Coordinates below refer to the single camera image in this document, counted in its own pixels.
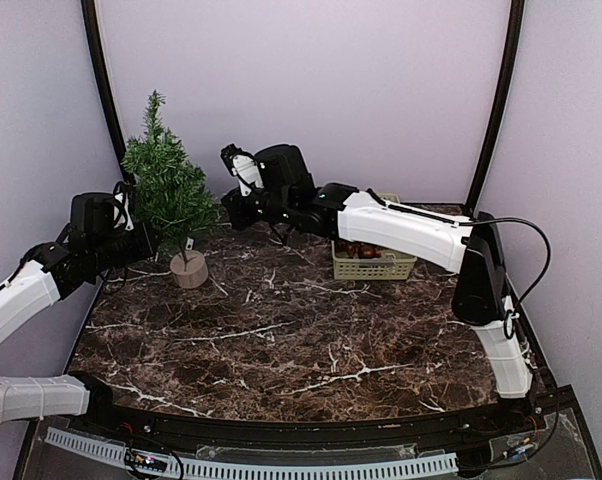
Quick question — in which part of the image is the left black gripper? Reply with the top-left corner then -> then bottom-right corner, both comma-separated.
90,219 -> 162,273

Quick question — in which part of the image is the small green christmas tree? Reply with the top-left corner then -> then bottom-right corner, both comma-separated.
122,91 -> 218,259

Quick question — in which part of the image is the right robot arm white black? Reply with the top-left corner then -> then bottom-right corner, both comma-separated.
220,144 -> 533,434

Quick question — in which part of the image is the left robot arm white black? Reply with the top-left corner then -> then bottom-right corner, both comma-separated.
0,182 -> 159,436

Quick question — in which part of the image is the round wooden tree base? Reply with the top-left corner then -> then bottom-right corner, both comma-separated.
169,250 -> 209,289

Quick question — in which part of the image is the green plastic basket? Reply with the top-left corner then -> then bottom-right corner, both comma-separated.
330,192 -> 419,281

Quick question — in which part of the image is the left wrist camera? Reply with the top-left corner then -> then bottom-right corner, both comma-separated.
112,181 -> 135,234

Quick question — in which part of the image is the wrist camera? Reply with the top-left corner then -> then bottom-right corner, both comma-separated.
220,144 -> 263,196
112,181 -> 135,234

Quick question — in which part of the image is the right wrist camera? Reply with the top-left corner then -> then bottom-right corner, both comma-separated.
220,144 -> 263,196

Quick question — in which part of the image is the left black frame post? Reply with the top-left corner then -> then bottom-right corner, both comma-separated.
80,0 -> 133,182

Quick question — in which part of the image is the black frame post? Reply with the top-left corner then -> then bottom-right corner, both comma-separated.
463,0 -> 526,216
80,0 -> 133,182

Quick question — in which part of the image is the black front rail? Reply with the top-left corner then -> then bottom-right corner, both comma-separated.
69,403 -> 549,452

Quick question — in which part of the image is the right black frame post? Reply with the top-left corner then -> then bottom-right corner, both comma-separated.
463,0 -> 526,216

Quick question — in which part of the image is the white slotted cable duct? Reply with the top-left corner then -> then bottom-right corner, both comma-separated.
45,427 -> 459,479

